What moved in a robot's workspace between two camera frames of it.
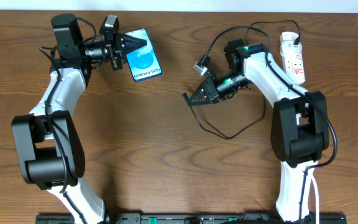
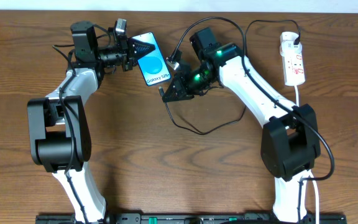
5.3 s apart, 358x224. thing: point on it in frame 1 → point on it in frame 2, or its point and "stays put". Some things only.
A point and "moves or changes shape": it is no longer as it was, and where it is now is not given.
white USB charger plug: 287,46 stays put
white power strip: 293,66 stays put
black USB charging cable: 264,96 → 243,35
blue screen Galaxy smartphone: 143,62 moves or changes shape
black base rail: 194,218 stays put
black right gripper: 209,88 → 183,92
